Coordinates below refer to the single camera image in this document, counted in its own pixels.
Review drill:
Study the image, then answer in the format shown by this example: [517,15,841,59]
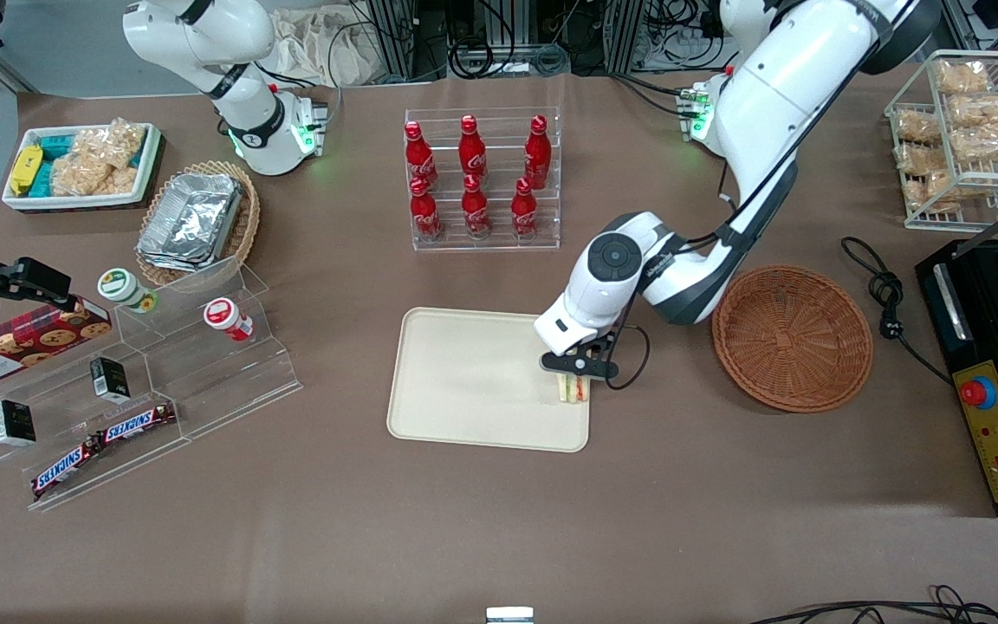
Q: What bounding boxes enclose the black floor cables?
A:
[748,584,998,624]

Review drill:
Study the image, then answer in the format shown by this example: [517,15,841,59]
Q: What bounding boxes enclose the cream plastic tray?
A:
[386,307,592,453]

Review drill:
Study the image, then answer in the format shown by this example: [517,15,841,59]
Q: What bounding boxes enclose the oval wicker basket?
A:
[135,159,262,288]

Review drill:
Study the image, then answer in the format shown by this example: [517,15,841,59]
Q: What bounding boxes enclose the yellow snack pack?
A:
[9,144,44,197]

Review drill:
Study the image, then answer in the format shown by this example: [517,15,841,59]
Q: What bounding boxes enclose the red emergency stop button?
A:
[960,378,998,411]

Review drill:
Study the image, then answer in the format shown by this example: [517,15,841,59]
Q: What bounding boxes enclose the Snickers chocolate bar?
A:
[98,401,178,446]
[30,439,103,502]

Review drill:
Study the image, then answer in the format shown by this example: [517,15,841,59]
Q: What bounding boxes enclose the white rectangular snack bin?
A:
[1,121,165,214]

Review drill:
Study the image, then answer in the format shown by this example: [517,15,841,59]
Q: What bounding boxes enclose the black countertop appliance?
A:
[914,186,998,519]

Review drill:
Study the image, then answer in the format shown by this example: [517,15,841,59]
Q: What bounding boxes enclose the clear acrylic stepped display stand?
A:
[0,255,304,512]

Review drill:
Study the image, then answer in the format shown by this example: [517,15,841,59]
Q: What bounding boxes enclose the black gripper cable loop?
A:
[605,322,652,392]

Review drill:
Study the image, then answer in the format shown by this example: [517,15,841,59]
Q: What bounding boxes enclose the small black carton box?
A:
[0,399,38,448]
[88,356,132,405]

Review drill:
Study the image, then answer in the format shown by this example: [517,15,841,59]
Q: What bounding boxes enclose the round brown wicker basket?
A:
[711,264,875,414]

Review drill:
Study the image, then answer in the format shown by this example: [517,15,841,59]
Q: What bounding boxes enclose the red Coca-Cola bottle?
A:
[409,177,444,243]
[458,114,489,185]
[510,177,540,242]
[461,174,492,241]
[404,120,439,192]
[523,114,553,190]

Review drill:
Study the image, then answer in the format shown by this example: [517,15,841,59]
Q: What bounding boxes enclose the clear acrylic bottle rack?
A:
[404,107,562,253]

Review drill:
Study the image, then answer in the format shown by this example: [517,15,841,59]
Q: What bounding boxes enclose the black power cord with plug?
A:
[840,235,956,387]

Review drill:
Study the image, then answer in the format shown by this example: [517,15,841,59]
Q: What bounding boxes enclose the clear bag of fried snacks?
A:
[904,172,957,214]
[894,110,943,145]
[948,127,998,164]
[934,58,992,95]
[894,143,950,176]
[948,93,998,131]

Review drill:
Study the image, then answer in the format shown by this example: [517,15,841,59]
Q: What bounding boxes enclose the aluminium foil container stack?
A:
[136,172,245,272]

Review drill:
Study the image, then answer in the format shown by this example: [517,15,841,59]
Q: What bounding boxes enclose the clear bag of rice crackers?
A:
[49,154,138,198]
[77,118,148,171]

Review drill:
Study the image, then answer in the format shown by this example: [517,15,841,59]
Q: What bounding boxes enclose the red lidded yogurt cup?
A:
[203,297,255,343]

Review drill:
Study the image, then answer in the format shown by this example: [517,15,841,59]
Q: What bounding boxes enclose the green lidded sunflower cup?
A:
[97,268,159,315]

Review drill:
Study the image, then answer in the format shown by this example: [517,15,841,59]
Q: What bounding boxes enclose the Walkers red tartan cookie box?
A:
[0,297,113,391]

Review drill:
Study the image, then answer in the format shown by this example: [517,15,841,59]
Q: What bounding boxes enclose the black cable bundle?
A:
[447,0,604,79]

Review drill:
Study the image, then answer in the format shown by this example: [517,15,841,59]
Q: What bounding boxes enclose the black arm base cable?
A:
[610,73,692,119]

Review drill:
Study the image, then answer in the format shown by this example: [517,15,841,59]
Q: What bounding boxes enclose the aluminium frame post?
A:
[603,0,649,75]
[367,0,450,84]

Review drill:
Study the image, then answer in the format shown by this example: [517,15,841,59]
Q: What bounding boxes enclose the beige cloth bag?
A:
[269,7,384,88]

